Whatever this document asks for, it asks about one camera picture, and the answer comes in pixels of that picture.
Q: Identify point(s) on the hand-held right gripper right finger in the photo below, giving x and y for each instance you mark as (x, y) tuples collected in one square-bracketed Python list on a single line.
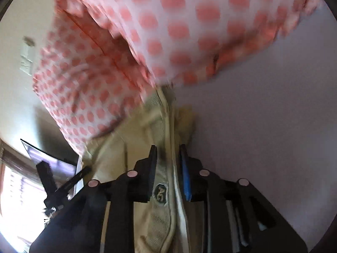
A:
[(186, 180)]

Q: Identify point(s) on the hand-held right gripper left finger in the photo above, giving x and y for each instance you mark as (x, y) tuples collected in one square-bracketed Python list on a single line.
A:
[(152, 172)]

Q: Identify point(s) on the beige pants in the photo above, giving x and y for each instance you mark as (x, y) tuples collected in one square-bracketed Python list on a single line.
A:
[(164, 137)]

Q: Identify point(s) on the black stand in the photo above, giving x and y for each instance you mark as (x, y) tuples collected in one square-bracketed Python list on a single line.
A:
[(50, 183)]

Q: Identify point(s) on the flat dark screen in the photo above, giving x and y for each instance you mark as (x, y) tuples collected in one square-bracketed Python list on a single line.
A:
[(50, 155)]

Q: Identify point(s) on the bright window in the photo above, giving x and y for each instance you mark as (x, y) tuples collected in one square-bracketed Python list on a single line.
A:
[(18, 197)]

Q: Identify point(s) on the pink polka dot cloth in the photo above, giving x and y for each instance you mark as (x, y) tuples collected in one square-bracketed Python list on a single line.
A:
[(163, 31)]

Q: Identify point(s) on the white wall switch plate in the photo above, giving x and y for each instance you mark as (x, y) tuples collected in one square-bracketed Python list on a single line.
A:
[(27, 58)]

